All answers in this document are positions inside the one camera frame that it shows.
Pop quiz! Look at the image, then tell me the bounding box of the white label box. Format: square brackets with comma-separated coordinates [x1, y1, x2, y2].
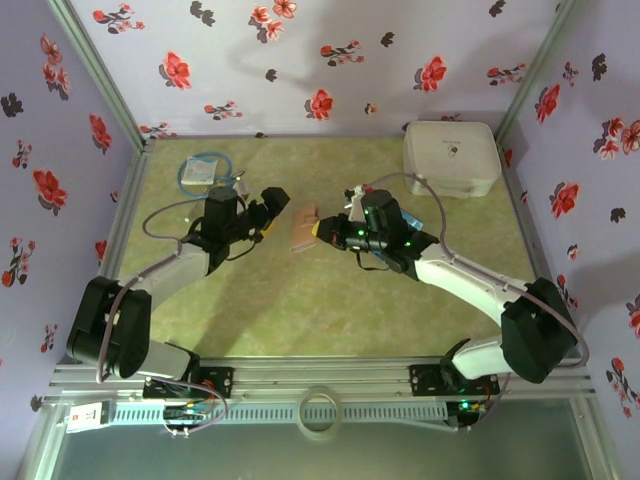
[64, 402, 110, 434]

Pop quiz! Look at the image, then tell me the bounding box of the grey slotted cable duct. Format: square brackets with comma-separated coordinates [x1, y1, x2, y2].
[108, 402, 449, 424]

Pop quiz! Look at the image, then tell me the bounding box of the aluminium frame rail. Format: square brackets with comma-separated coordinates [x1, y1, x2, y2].
[42, 357, 599, 401]

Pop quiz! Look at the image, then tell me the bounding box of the small circuit board with wires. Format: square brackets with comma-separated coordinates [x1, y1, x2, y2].
[447, 397, 489, 432]
[163, 403, 211, 422]

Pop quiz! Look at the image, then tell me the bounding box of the blue coiled cable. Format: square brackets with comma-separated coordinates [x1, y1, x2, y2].
[177, 151, 247, 201]

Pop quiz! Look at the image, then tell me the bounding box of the white zip storage case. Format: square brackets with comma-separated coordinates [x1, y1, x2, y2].
[402, 120, 503, 199]

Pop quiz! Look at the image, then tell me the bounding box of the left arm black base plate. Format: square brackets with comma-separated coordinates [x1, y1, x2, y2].
[142, 366, 235, 401]

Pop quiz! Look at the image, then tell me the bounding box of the white blue paper packet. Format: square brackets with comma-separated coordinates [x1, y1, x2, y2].
[180, 155, 219, 184]

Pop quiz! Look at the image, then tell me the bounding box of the clear tape roll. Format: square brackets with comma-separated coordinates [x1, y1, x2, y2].
[298, 385, 344, 441]

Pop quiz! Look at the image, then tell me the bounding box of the aluminium frame corner post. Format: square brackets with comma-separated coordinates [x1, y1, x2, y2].
[493, 0, 589, 149]
[45, 0, 154, 151]

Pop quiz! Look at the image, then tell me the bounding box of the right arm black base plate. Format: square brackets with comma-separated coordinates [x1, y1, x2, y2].
[408, 363, 501, 399]

